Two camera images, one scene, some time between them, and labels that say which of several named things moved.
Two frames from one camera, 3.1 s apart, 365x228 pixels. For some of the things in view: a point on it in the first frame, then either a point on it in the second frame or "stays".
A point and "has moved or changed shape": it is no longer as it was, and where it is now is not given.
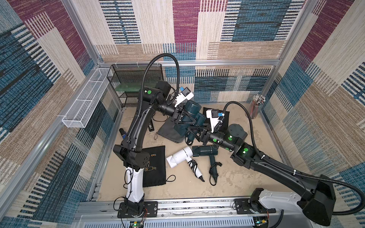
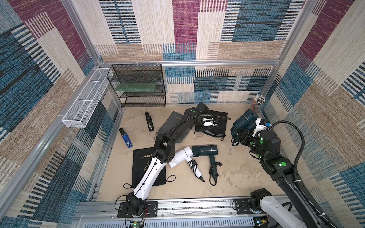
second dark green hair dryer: x=208 y=150 stays
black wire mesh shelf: x=127 y=79 stays
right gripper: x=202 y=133 to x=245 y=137
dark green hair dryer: x=198 y=118 has moved or changed shape
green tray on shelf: x=133 y=87 stays
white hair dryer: x=185 y=154 stays
